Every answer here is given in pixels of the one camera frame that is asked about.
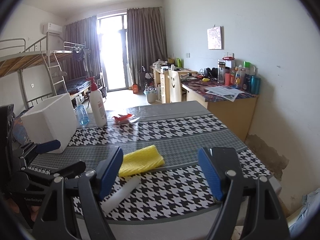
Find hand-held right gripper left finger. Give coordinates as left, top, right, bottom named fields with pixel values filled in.
left=31, top=146, right=124, bottom=240

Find brown curtain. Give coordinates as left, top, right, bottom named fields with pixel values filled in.
left=126, top=7, right=168, bottom=89
left=64, top=15, right=103, bottom=80

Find houndstooth tablecloth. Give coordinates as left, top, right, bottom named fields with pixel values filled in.
left=25, top=101, right=282, bottom=240

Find red and clear packet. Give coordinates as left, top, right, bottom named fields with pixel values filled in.
left=112, top=113, right=138, bottom=125

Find black headphones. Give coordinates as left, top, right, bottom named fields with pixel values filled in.
left=204, top=67, right=218, bottom=80

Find printed paper sheets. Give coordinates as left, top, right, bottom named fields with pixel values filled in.
left=205, top=85, right=245, bottom=102

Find wooden desk with drawers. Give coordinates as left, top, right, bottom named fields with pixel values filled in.
left=150, top=65, right=198, bottom=104

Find white foam tube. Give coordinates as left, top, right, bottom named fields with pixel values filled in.
left=101, top=176, right=141, bottom=216

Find white air conditioner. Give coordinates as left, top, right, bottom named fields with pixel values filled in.
left=42, top=23, right=63, bottom=34

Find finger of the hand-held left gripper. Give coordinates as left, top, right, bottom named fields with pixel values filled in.
left=34, top=140, right=62, bottom=155
left=24, top=160, right=87, bottom=181

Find grey bucket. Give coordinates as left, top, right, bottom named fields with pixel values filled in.
left=144, top=87, right=157, bottom=103

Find white pump bottle red cap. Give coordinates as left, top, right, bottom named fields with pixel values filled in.
left=85, top=76, right=108, bottom=127

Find wooden desk patterned cover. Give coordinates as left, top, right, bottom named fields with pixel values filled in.
left=181, top=76, right=258, bottom=143

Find person's left hand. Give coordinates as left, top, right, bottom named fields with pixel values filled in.
left=6, top=197, right=42, bottom=228

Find silver water bottle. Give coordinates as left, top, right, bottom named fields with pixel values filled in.
left=217, top=59, right=227, bottom=84

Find white foam box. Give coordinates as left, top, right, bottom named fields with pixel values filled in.
left=20, top=92, right=77, bottom=154

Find wooden chair with smiley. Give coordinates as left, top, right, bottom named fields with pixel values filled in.
left=168, top=69, right=187, bottom=103

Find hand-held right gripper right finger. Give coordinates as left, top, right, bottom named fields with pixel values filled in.
left=197, top=146, right=291, bottom=240

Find red and white box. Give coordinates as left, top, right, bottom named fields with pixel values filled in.
left=223, top=56, right=235, bottom=69

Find dark hanging clothes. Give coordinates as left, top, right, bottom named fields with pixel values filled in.
left=71, top=47, right=89, bottom=70

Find blue orange plaid quilt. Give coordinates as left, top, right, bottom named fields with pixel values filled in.
left=11, top=110, right=33, bottom=147

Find yellow cloth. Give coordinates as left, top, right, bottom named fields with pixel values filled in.
left=118, top=144, right=165, bottom=178

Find blue liquid spray bottle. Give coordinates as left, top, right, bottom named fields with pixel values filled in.
left=74, top=96, right=90, bottom=125

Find glass balcony door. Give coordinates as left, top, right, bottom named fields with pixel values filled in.
left=96, top=12, right=132, bottom=92

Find pink wall picture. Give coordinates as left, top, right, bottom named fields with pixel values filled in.
left=207, top=26, right=223, bottom=50

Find light blue cloth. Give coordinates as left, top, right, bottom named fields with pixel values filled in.
left=287, top=192, right=316, bottom=236

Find row of toiletry bottles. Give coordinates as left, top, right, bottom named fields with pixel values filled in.
left=225, top=61, right=261, bottom=95

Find black folding chair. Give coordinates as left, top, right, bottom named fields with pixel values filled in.
left=96, top=73, right=107, bottom=103

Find grey metal bunk bed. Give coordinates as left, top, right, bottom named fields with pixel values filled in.
left=0, top=38, right=68, bottom=110
left=50, top=41, right=105, bottom=100

